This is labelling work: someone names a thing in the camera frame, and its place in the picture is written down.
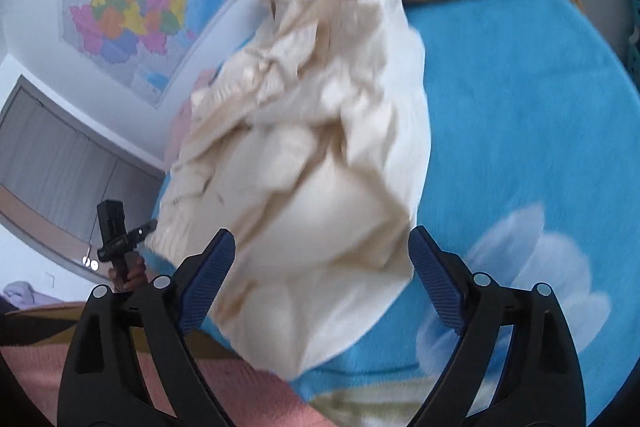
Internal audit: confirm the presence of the cream beige garment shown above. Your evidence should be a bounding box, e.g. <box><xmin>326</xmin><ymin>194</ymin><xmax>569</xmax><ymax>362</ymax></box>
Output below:
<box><xmin>146</xmin><ymin>0</ymin><xmax>431</xmax><ymax>381</ymax></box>

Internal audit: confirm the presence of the person's left hand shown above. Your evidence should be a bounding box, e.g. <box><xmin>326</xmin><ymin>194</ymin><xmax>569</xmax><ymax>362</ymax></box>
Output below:
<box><xmin>108</xmin><ymin>254</ymin><xmax>149</xmax><ymax>293</ymax></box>

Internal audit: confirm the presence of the grey wardrobe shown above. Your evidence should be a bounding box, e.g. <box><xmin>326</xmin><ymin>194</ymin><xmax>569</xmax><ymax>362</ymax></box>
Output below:
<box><xmin>1</xmin><ymin>77</ymin><xmax>164</xmax><ymax>280</ymax></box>

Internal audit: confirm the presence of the pink blanket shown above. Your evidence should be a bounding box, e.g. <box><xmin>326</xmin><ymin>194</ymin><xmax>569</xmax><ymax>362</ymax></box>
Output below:
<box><xmin>0</xmin><ymin>345</ymin><xmax>346</xmax><ymax>427</ymax></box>

